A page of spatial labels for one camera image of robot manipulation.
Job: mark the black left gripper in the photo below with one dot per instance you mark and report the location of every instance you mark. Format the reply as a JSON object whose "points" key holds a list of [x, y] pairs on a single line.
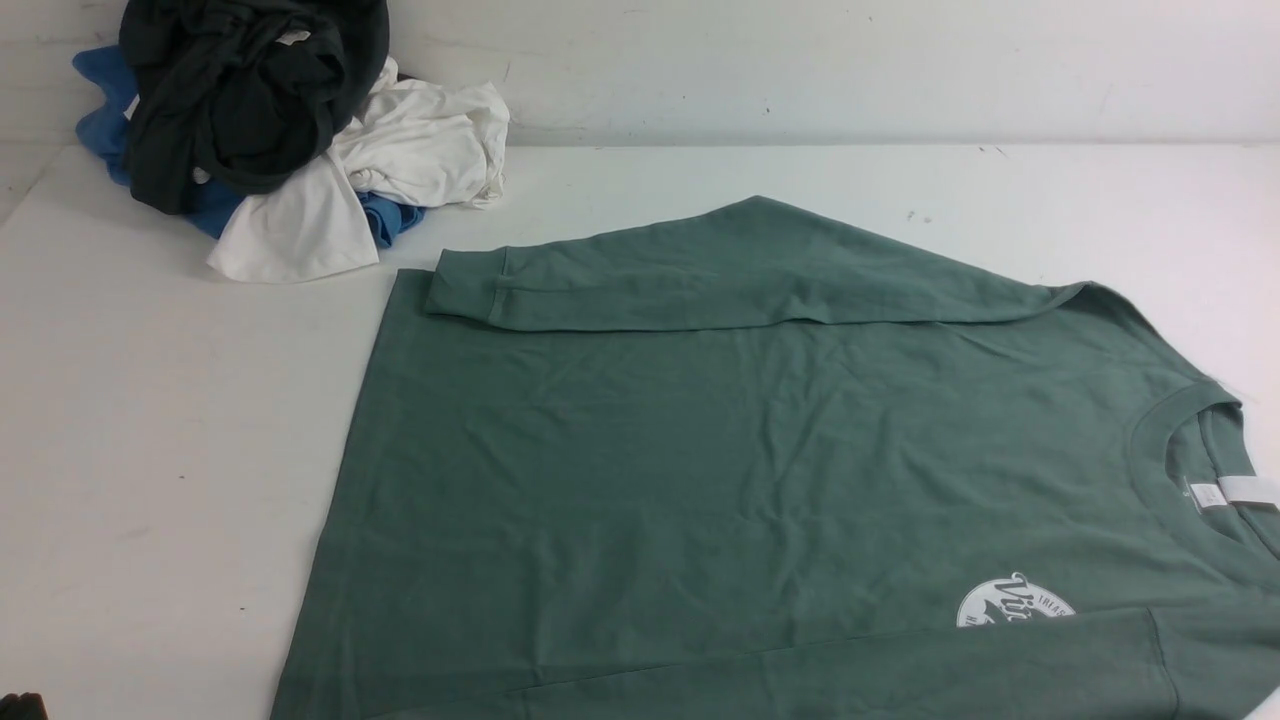
{"points": [[23, 706]]}

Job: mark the green long-sleeved shirt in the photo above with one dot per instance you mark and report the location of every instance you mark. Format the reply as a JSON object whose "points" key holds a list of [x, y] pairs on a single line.
{"points": [[759, 464]]}

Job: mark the black crumpled garment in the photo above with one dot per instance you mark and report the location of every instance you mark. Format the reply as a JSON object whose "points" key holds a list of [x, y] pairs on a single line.
{"points": [[245, 91]]}

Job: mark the white crumpled garment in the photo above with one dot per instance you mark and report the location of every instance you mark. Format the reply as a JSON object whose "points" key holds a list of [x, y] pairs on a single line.
{"points": [[412, 146]]}

